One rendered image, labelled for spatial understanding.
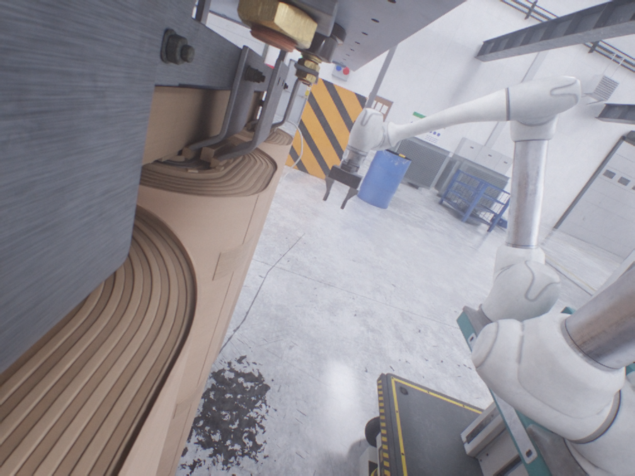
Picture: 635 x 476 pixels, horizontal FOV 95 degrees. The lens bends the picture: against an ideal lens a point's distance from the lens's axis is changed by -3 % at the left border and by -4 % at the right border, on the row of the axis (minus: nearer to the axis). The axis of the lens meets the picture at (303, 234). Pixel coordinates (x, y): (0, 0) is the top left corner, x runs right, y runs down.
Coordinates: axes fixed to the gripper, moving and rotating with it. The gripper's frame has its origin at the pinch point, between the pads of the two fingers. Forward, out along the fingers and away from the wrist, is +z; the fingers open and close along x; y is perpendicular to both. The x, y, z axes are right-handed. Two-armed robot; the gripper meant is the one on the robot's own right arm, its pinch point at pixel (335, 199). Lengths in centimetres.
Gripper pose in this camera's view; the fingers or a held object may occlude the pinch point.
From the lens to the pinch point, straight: 130.8
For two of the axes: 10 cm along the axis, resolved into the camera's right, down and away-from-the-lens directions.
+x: -8.8, -4.4, 1.7
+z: -3.5, 8.5, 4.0
